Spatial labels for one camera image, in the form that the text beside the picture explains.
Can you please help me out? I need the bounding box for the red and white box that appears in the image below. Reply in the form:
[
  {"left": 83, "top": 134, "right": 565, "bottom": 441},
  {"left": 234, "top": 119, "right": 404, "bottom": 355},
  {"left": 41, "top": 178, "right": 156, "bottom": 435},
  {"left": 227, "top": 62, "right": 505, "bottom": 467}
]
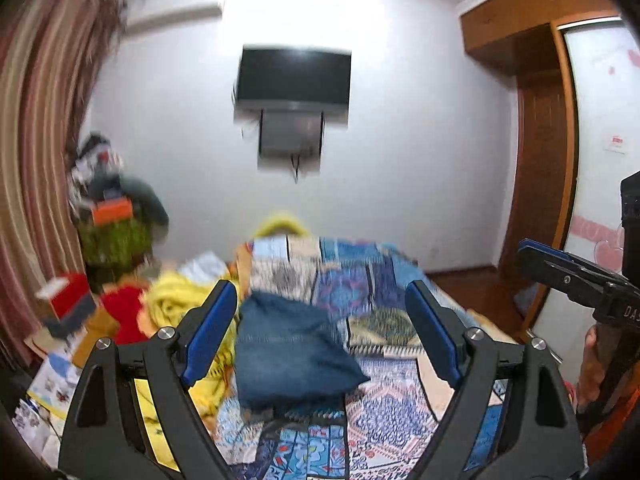
[{"left": 36, "top": 273, "right": 96, "bottom": 334}]

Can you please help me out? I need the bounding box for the red garment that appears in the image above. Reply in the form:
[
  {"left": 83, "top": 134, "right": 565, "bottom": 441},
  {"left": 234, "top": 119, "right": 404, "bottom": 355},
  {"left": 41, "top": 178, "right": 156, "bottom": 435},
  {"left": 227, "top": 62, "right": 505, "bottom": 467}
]
[{"left": 100, "top": 285, "right": 148, "bottom": 346}]

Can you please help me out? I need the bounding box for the striped brown curtain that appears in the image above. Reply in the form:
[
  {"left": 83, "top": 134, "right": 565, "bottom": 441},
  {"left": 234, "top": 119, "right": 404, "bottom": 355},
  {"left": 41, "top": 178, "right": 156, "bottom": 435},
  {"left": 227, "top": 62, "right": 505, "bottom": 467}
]
[{"left": 1, "top": 0, "right": 124, "bottom": 365}]

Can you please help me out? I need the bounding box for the orange box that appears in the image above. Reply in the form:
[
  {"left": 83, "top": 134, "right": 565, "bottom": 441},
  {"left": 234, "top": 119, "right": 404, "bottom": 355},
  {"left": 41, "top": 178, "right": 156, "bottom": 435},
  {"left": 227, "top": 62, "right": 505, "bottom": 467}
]
[{"left": 91, "top": 197, "right": 134, "bottom": 226}]

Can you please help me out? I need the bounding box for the orange right sleeve forearm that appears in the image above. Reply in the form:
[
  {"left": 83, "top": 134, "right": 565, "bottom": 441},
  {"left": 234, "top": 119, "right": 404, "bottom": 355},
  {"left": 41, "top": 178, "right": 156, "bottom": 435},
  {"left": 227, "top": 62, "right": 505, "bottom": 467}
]
[{"left": 585, "top": 389, "right": 639, "bottom": 466}]

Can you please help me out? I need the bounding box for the yellow cartoon blanket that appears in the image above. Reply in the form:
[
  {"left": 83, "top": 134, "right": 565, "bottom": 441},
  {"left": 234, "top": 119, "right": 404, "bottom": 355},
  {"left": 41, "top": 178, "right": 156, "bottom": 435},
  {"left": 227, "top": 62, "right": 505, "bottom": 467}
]
[{"left": 138, "top": 242, "right": 252, "bottom": 422}]

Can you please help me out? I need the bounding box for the brown wooden door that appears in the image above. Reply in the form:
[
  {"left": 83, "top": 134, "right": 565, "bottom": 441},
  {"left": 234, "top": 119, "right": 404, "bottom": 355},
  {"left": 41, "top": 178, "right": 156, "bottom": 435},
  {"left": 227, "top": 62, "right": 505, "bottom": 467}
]
[{"left": 498, "top": 70, "right": 570, "bottom": 333}]

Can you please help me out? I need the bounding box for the white wardrobe with wooden frame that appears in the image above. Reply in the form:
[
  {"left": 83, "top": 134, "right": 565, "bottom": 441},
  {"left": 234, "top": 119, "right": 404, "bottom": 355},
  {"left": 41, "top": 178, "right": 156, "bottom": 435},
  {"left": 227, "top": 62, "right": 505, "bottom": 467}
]
[{"left": 459, "top": 0, "right": 640, "bottom": 340}]

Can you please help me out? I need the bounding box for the green patterned bag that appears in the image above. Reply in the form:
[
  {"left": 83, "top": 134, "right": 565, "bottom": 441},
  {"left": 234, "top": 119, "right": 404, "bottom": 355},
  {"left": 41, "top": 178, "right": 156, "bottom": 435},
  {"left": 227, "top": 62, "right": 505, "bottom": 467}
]
[{"left": 77, "top": 218, "right": 153, "bottom": 275}]

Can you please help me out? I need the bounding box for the pile of clutter clothes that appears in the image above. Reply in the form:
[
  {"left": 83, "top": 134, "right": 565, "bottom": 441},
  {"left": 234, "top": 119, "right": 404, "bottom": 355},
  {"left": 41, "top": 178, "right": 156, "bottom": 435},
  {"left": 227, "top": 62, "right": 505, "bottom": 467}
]
[{"left": 67, "top": 131, "right": 169, "bottom": 240}]

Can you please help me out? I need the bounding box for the person's right hand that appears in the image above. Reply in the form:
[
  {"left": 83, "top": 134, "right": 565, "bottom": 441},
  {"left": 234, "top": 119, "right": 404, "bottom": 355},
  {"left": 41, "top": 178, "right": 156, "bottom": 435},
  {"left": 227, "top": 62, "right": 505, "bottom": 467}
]
[{"left": 575, "top": 324, "right": 640, "bottom": 413}]

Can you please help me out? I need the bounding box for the black wall television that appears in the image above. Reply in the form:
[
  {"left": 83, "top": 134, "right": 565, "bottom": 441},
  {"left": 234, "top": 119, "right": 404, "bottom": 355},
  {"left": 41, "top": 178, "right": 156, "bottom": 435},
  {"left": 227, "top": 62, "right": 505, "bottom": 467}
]
[{"left": 235, "top": 47, "right": 352, "bottom": 108}]

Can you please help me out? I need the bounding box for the blue denim jacket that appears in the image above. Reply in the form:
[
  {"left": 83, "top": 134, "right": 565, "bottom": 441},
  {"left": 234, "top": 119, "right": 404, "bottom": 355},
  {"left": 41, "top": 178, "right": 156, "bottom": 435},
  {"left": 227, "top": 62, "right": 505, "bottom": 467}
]
[{"left": 234, "top": 292, "right": 369, "bottom": 411}]

